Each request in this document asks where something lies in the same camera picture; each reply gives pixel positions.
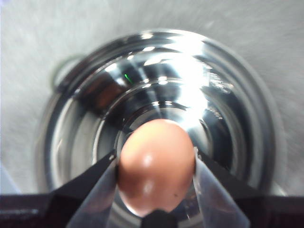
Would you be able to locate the pale green electric cooking pot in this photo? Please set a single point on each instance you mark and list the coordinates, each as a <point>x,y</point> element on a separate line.
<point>171,71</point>

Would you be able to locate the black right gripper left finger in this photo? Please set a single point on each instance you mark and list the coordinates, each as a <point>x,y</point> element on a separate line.
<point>71,209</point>

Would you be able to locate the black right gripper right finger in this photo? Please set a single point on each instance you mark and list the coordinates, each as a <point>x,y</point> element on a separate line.
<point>225,204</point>

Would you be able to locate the brown egg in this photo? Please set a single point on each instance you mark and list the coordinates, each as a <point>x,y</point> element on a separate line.
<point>154,164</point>

